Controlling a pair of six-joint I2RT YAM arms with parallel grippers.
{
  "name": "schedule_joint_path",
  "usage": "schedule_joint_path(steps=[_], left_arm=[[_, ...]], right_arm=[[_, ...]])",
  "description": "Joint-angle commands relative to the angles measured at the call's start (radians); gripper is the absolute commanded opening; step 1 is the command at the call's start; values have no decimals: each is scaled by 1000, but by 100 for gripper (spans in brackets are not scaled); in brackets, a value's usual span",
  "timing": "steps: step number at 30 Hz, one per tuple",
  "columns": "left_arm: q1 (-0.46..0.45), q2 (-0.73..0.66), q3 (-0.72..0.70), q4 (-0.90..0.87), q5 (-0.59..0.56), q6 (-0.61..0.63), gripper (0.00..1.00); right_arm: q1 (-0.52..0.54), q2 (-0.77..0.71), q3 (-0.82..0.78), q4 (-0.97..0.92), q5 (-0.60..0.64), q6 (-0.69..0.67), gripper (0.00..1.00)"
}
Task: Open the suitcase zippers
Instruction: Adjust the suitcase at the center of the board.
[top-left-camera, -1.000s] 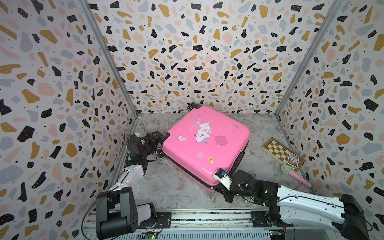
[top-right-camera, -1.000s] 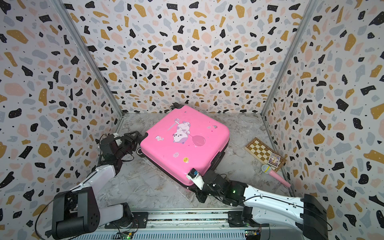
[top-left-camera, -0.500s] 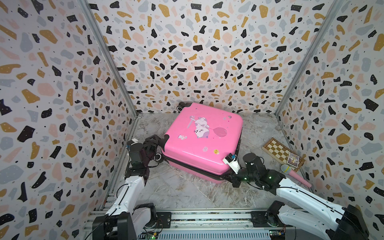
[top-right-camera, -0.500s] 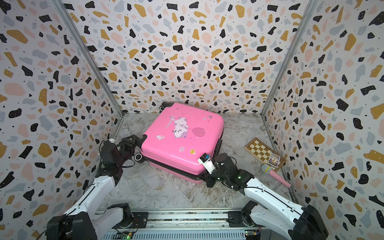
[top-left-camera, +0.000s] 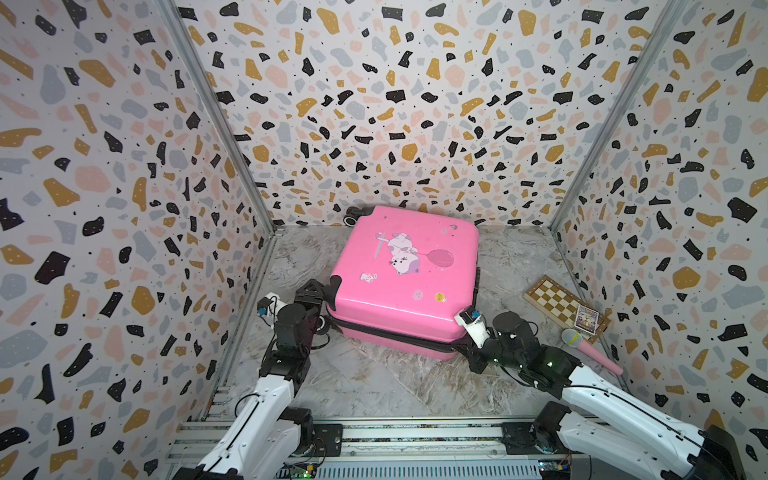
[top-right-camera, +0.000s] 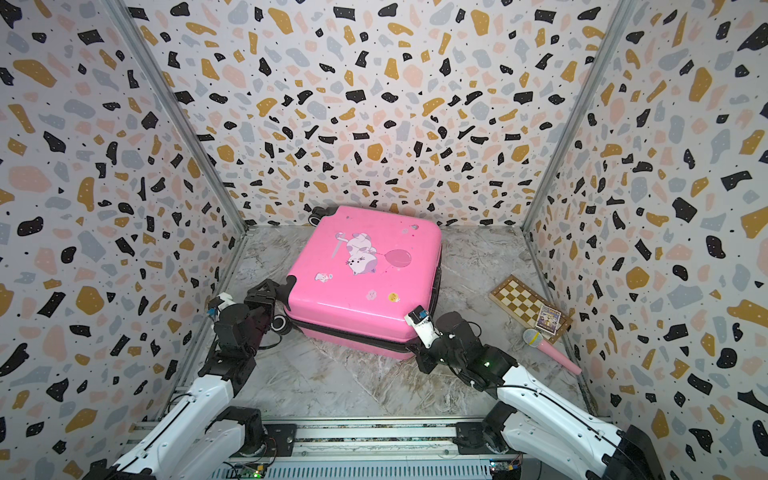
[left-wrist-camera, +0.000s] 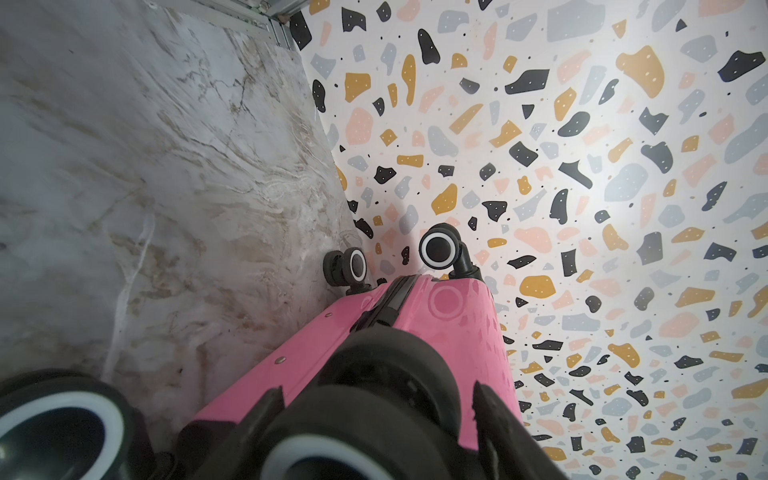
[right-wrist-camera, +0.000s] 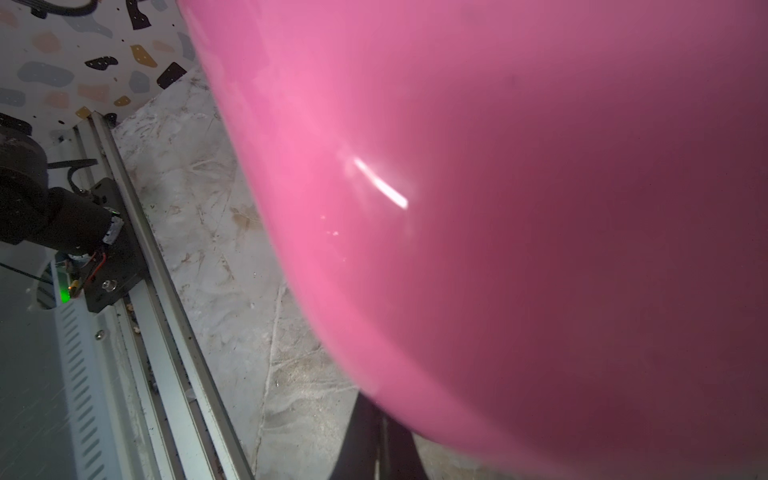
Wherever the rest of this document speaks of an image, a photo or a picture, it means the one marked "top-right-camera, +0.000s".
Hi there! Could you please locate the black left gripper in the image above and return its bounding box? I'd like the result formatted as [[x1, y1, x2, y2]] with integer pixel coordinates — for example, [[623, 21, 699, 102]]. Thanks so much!
[[244, 280, 277, 361]]

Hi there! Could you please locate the pink hard-shell suitcase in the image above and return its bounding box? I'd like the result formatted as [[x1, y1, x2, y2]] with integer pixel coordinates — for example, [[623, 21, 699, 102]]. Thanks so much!
[[283, 206, 442, 360]]

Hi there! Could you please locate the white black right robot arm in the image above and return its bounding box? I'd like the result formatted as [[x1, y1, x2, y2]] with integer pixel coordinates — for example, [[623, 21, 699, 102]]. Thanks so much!
[[405, 307, 665, 479]]

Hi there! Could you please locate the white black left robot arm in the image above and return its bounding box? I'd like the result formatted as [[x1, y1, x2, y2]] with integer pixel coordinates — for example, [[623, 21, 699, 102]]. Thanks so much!
[[86, 276, 297, 479]]

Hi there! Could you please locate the wooden chess board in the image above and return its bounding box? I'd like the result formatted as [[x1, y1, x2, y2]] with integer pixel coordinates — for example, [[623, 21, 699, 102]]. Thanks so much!
[[489, 275, 573, 344]]

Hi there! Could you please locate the pink toy microphone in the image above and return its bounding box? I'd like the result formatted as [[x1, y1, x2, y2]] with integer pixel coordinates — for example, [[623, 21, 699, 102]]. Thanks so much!
[[523, 329, 582, 376]]

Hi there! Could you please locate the small card box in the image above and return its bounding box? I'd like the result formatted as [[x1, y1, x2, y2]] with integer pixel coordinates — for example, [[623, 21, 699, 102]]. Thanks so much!
[[536, 305, 562, 335]]

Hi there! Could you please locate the circuit board right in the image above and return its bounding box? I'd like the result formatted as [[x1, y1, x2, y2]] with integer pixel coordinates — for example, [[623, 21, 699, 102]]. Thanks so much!
[[489, 460, 522, 480]]

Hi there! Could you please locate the green circuit board left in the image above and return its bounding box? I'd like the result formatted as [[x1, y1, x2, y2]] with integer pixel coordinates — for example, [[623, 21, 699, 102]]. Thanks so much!
[[230, 463, 267, 480]]

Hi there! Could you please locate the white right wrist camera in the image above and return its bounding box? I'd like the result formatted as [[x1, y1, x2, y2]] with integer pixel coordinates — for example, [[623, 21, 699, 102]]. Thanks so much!
[[405, 306, 440, 349]]

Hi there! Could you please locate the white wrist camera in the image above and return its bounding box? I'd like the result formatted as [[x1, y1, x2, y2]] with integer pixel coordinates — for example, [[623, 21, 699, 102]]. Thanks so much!
[[207, 292, 235, 319], [405, 306, 440, 349]]

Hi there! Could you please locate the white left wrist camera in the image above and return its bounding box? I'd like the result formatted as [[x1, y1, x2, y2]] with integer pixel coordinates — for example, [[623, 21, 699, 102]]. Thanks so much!
[[207, 292, 235, 319]]

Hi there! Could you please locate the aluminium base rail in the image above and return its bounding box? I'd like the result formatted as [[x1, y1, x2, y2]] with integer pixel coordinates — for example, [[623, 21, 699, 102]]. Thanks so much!
[[134, 416, 607, 480]]

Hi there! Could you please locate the left aluminium corner post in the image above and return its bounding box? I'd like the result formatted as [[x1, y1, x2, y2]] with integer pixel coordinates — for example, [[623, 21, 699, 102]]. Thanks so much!
[[98, 0, 248, 235]]

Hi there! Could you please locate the aluminium corner post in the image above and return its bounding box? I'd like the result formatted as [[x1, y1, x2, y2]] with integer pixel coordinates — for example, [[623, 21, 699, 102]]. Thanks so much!
[[520, 0, 640, 232], [98, 0, 248, 235]]

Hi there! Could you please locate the right aluminium corner post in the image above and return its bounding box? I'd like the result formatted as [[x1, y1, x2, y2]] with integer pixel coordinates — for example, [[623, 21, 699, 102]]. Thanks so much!
[[520, 0, 640, 232]]

